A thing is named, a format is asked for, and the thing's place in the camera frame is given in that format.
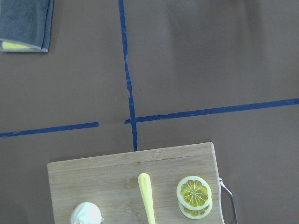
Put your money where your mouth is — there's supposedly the lemon slice underneath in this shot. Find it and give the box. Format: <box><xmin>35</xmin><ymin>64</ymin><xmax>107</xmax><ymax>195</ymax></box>
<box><xmin>178</xmin><ymin>200</ymin><xmax>213</xmax><ymax>220</ymax></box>

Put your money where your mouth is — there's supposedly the lemon slice front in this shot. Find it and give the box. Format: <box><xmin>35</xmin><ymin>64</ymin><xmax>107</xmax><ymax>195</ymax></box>
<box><xmin>176</xmin><ymin>176</ymin><xmax>212</xmax><ymax>210</ymax></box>

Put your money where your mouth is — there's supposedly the bamboo cutting board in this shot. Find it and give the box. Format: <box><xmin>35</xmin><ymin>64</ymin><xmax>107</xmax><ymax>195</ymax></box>
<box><xmin>48</xmin><ymin>142</ymin><xmax>224</xmax><ymax>224</ymax></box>

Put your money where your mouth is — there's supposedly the yellow plastic knife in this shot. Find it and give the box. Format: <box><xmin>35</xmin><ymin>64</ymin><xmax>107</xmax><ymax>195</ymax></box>
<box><xmin>138</xmin><ymin>173</ymin><xmax>156</xmax><ymax>224</ymax></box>

